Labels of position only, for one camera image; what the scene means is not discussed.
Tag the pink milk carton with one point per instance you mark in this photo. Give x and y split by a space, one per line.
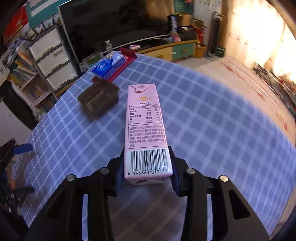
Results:
147 157

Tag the teal yellow tv cabinet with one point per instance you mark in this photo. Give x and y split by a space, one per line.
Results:
172 51

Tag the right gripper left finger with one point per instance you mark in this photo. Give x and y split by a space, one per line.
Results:
61 216

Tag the white drawer unit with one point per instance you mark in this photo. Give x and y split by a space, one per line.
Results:
52 59

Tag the clear water bottle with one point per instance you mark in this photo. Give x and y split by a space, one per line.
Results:
108 47

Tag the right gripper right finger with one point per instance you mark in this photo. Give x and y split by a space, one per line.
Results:
233 217

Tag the large flat television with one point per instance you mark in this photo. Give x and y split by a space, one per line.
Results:
89 24

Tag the blue tissue pack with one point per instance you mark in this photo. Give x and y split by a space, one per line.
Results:
109 65

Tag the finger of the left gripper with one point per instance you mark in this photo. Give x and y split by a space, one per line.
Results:
19 149

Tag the cream window curtains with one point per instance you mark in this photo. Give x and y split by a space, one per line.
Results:
256 33

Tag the black tower fan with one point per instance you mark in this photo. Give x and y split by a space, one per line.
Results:
216 24

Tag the white air conditioner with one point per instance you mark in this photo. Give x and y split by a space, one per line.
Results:
203 10

